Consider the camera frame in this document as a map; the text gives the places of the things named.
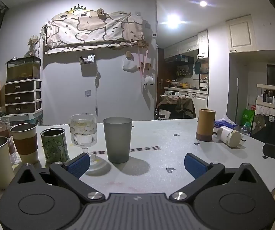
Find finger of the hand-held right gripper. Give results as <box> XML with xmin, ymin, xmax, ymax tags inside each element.
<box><xmin>262</xmin><ymin>143</ymin><xmax>275</xmax><ymax>159</ymax></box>

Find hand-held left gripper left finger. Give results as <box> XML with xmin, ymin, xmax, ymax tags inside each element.
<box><xmin>8</xmin><ymin>153</ymin><xmax>106</xmax><ymax>202</ymax></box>

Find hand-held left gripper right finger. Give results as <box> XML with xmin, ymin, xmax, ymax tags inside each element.
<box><xmin>168</xmin><ymin>152</ymin><xmax>270</xmax><ymax>201</ymax></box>

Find white cup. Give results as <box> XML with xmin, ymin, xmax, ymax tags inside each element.
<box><xmin>217</xmin><ymin>126</ymin><xmax>242</xmax><ymax>148</ymax></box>

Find green printed cup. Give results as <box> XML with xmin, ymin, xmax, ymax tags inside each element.
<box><xmin>40</xmin><ymin>128</ymin><xmax>69</xmax><ymax>164</ymax></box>

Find brown cylindrical cup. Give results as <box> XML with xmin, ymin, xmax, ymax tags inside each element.
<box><xmin>195</xmin><ymin>109</ymin><xmax>216</xmax><ymax>142</ymax></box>

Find grey frosted cup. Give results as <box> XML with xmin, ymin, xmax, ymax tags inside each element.
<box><xmin>103</xmin><ymin>117</ymin><xmax>133</xmax><ymax>164</ymax></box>

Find steel cup with brown sleeve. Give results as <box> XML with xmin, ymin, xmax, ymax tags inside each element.
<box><xmin>10</xmin><ymin>123</ymin><xmax>40</xmax><ymax>165</ymax></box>

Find dark printed cloth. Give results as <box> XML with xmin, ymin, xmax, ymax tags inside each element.
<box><xmin>250</xmin><ymin>110</ymin><xmax>275</xmax><ymax>147</ymax></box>

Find clear plastic bottle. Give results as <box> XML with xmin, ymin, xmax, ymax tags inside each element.
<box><xmin>240</xmin><ymin>122</ymin><xmax>251</xmax><ymax>136</ymax></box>

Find ribbed stemmed glass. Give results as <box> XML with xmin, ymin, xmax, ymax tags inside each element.
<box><xmin>69</xmin><ymin>114</ymin><xmax>105</xmax><ymax>172</ymax></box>

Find green bag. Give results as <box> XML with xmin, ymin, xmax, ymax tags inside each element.
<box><xmin>241</xmin><ymin>108</ymin><xmax>256</xmax><ymax>128</ymax></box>

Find tissue pack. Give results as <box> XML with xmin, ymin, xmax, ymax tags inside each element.
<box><xmin>213</xmin><ymin>117</ymin><xmax>237</xmax><ymax>129</ymax></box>

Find shelf with bottles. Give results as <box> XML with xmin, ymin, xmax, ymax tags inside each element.
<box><xmin>256</xmin><ymin>83</ymin><xmax>275</xmax><ymax>113</ymax></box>

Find chair draped with clothes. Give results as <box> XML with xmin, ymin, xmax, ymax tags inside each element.
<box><xmin>155</xmin><ymin>95</ymin><xmax>197</xmax><ymax>121</ymax></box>

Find white washing machine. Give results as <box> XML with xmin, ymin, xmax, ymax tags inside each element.
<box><xmin>164</xmin><ymin>90</ymin><xmax>209</xmax><ymax>120</ymax></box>

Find dark drawer unit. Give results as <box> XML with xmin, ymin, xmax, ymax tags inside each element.
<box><xmin>4</xmin><ymin>79</ymin><xmax>43</xmax><ymax>115</ymax></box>

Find kitchen spice rack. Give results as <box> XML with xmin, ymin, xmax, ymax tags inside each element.
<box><xmin>174</xmin><ymin>66</ymin><xmax>193</xmax><ymax>77</ymax></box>

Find glass fish tank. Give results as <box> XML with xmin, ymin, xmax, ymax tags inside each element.
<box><xmin>6</xmin><ymin>56</ymin><xmax>42</xmax><ymax>82</ymax></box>

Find white hanging bag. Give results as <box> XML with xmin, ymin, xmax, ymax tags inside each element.
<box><xmin>122</xmin><ymin>57</ymin><xmax>138</xmax><ymax>73</ymax></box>

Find white kitchen cabinets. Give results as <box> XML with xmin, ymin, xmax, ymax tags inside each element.
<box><xmin>164</xmin><ymin>29</ymin><xmax>209</xmax><ymax>59</ymax></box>

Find dried flower bunch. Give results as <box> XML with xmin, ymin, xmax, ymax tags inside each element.
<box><xmin>23</xmin><ymin>34</ymin><xmax>41</xmax><ymax>58</ymax></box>

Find printed cartoon cloth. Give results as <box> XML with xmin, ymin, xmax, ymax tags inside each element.
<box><xmin>42</xmin><ymin>11</ymin><xmax>146</xmax><ymax>54</ymax></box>

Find large ceiling light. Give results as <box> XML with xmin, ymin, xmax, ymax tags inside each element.
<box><xmin>167</xmin><ymin>14</ymin><xmax>181</xmax><ymax>28</ymax></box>

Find white wall cabinet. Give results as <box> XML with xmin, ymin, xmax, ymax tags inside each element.
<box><xmin>225</xmin><ymin>14</ymin><xmax>257</xmax><ymax>53</ymax></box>

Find crown wall decoration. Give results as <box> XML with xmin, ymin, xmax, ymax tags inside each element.
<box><xmin>66</xmin><ymin>4</ymin><xmax>91</xmax><ymax>14</ymax></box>

